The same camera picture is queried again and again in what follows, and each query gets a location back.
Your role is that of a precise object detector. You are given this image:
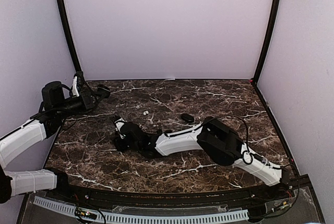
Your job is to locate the right black frame post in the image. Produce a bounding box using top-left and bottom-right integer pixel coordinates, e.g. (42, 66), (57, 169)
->
(252, 0), (280, 86)

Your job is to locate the black oval charging case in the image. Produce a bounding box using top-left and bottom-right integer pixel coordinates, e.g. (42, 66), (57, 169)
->
(181, 113), (195, 123)

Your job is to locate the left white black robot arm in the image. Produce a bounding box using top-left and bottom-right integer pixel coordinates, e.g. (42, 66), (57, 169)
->
(1, 78), (110, 203)

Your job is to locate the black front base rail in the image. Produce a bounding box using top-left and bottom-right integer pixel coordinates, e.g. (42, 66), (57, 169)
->
(46, 175), (311, 209)

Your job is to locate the left black frame post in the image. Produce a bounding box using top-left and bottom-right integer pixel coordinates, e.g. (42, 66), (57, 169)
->
(56, 0), (84, 77)

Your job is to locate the black frame post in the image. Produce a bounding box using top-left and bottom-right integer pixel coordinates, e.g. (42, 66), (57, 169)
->
(252, 0), (280, 86)
(56, 0), (84, 77)

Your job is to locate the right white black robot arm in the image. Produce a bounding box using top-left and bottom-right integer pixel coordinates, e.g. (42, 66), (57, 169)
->
(113, 115), (289, 200)

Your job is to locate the white slotted cable duct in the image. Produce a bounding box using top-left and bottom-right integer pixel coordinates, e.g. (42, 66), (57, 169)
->
(33, 196), (249, 223)

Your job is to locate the black round charging case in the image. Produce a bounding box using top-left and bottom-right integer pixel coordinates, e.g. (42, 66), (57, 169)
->
(97, 84), (111, 98)

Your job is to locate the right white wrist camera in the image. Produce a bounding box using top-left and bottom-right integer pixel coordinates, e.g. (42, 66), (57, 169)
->
(112, 115), (126, 139)

